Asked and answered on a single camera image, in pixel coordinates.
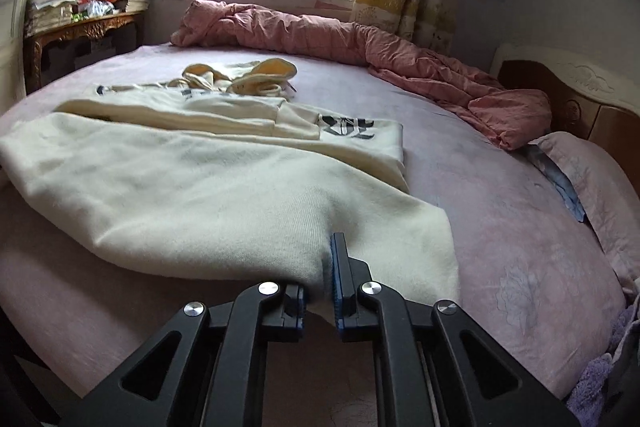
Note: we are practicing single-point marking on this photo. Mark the cream printed hoodie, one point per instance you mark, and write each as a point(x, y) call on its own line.
point(204, 185)

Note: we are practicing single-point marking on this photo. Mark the pink floral pillow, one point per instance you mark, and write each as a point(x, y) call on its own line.
point(607, 196)

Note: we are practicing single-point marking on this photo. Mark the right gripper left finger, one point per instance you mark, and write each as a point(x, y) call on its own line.
point(205, 367)

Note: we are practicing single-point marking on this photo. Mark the white wooden headboard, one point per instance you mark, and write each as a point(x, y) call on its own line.
point(586, 99)

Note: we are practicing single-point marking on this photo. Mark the white plastic bag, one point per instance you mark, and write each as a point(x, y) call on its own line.
point(96, 8)

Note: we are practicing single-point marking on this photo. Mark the stack of books on table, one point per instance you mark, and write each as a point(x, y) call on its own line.
point(131, 6)

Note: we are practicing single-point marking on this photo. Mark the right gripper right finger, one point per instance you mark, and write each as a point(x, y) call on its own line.
point(434, 365)

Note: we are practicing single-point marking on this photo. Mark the pink bed sheet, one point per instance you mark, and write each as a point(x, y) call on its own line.
point(530, 273)

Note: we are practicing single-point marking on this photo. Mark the pink quilted duvet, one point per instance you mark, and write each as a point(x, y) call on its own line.
point(509, 119)

